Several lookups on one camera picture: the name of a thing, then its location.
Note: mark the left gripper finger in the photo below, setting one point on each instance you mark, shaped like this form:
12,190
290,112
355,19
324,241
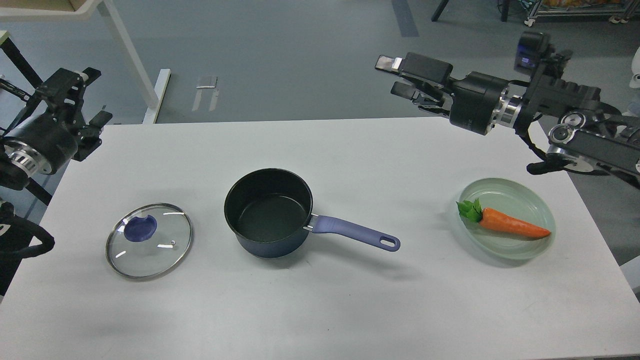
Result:
63,94
87,136

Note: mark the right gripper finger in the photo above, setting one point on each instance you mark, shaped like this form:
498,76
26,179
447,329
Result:
426,97
420,71

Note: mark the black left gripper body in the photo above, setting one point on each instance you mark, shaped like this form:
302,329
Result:
39,145

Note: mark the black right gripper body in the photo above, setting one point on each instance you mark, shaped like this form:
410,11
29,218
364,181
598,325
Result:
474,99

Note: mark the glass pot lid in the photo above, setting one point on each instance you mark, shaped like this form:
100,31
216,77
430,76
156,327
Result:
149,242

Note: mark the blue saucepan with handle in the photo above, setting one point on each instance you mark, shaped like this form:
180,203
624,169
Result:
270,211

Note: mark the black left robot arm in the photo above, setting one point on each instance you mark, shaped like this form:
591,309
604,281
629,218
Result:
22,238

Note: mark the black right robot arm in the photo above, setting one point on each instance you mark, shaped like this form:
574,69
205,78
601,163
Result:
565,124

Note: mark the orange toy carrot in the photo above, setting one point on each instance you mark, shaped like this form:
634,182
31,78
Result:
495,220

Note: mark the white office chair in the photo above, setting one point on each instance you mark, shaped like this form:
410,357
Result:
633,109

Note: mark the metal wheeled cart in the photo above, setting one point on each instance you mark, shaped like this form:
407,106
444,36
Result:
613,11

